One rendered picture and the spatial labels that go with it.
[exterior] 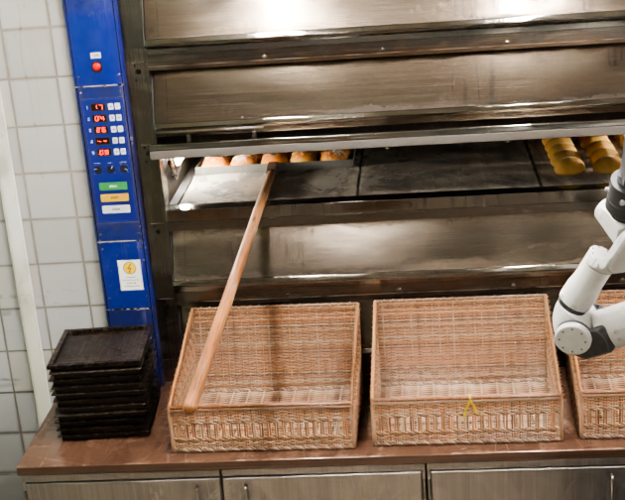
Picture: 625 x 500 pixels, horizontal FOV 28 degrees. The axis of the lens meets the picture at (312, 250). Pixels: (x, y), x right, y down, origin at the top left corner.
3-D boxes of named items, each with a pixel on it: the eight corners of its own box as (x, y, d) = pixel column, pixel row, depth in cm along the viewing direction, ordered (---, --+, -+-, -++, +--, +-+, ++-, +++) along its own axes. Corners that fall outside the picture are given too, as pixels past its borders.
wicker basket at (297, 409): (197, 382, 415) (188, 306, 405) (366, 377, 409) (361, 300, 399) (169, 454, 369) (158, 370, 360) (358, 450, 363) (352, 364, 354)
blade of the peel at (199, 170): (353, 167, 428) (352, 159, 427) (195, 175, 433) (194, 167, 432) (357, 139, 461) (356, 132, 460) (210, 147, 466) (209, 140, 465)
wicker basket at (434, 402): (376, 375, 409) (371, 298, 400) (550, 370, 404) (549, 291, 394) (370, 447, 364) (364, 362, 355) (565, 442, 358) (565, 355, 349)
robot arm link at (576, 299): (586, 244, 263) (544, 310, 274) (579, 267, 254) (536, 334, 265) (631, 267, 262) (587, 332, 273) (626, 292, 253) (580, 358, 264)
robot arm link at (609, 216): (595, 181, 250) (586, 223, 258) (620, 215, 243) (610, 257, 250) (646, 171, 253) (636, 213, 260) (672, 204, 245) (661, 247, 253)
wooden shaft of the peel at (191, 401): (196, 417, 262) (194, 404, 260) (182, 417, 262) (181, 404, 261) (276, 178, 422) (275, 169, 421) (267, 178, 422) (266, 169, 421)
